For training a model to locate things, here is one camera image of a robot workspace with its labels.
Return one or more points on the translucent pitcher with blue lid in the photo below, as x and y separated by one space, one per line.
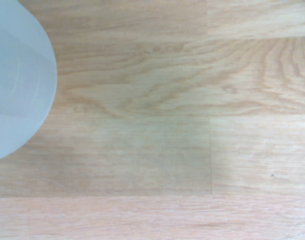
17 80

